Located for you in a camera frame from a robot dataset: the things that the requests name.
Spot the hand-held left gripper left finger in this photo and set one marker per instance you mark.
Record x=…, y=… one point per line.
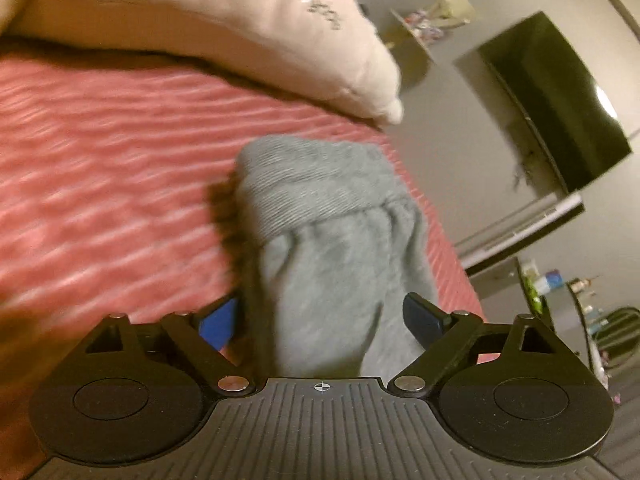
x=220, y=317

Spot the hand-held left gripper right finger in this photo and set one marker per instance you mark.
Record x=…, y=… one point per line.
x=422, y=317

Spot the grey sweatshirt sleeve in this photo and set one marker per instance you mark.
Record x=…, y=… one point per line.
x=330, y=260

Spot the small grey cabinet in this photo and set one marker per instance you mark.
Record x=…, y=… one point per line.
x=505, y=295

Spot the green packet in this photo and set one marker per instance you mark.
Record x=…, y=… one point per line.
x=537, y=295

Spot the blue box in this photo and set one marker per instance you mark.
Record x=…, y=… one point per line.
x=554, y=280

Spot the cluster of cosmetic bottles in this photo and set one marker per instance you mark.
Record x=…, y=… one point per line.
x=585, y=300

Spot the pink ribbed blanket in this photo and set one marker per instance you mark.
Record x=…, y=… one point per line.
x=110, y=170

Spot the grey vanity desk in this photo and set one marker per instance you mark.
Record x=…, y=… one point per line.
x=605, y=375

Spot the round vanity mirror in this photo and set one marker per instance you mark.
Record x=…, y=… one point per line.
x=620, y=332

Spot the cream printed pillow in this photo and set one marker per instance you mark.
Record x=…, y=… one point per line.
x=200, y=15

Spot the cream wrapped bouquet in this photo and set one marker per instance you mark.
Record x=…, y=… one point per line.
x=452, y=7

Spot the black wall television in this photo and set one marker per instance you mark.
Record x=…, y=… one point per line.
x=555, y=105

